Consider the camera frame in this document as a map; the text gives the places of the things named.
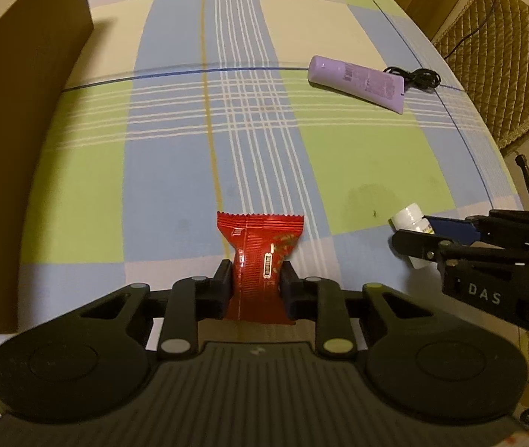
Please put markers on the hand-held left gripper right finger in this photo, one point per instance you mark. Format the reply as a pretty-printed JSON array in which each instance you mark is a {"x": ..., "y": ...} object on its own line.
[{"x": 288, "y": 288}]

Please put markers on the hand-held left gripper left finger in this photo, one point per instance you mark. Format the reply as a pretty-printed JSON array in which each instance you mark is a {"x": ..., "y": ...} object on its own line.
[{"x": 220, "y": 288}]

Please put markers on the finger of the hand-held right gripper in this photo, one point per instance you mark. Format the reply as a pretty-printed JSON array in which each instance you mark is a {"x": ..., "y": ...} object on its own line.
[
  {"x": 450, "y": 227},
  {"x": 418, "y": 242}
]

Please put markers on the small white bottle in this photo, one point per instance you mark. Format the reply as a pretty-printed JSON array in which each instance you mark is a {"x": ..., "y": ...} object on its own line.
[{"x": 409, "y": 216}]

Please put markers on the red snack packet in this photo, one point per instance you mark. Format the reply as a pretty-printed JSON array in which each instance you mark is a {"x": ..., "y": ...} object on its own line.
[{"x": 260, "y": 260}]

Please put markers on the brown cardboard box white inside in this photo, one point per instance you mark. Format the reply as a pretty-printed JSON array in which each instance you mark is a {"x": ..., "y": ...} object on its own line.
[{"x": 13, "y": 149}]

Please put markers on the checked tablecloth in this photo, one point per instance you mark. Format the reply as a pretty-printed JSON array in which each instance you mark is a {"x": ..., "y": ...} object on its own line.
[{"x": 255, "y": 125}]

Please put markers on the purple tube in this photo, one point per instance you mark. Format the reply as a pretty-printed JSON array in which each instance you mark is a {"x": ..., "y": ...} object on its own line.
[{"x": 357, "y": 81}]

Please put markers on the chair with quilted cushion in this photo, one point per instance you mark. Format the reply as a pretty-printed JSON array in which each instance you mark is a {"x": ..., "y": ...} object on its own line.
[{"x": 511, "y": 56}]

